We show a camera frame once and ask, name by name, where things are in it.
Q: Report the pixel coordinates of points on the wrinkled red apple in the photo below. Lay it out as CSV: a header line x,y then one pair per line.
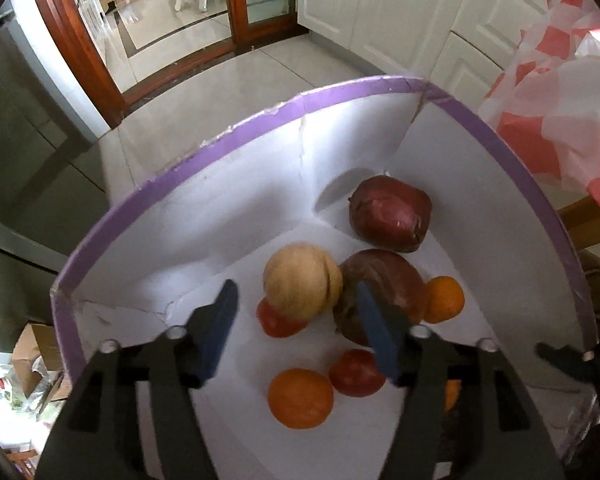
x,y
390,212

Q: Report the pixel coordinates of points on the wooden table frame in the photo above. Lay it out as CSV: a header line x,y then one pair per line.
x,y
580,215

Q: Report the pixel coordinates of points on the white kitchen cabinets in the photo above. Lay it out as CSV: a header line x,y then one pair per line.
x,y
405,5

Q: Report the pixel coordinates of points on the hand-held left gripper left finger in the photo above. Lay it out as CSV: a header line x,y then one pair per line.
x,y
220,330

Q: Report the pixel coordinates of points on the white foam box purple rim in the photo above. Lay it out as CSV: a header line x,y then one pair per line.
x,y
230,210

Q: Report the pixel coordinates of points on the yellow round melon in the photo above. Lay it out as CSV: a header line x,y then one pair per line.
x,y
300,285

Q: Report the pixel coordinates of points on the cardboard box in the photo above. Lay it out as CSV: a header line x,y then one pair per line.
x,y
32,355

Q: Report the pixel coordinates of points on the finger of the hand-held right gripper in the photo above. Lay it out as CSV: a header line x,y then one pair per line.
x,y
565,360

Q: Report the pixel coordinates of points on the wooden door frame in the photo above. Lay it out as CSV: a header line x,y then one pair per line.
x,y
75,45

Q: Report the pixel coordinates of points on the red white checked tablecloth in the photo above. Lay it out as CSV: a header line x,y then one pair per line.
x,y
555,100

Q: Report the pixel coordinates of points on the dark red apple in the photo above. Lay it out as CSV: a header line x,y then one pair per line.
x,y
395,280

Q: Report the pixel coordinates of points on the red tomato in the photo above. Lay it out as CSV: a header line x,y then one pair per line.
x,y
277,322
355,372

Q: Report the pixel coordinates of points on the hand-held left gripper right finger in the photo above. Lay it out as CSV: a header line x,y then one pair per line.
x,y
377,335

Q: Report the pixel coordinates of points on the grey refrigerator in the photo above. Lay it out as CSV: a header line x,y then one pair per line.
x,y
15,160

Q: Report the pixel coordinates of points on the orange tangerine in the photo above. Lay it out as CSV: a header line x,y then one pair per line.
x,y
446,300
452,394
300,397

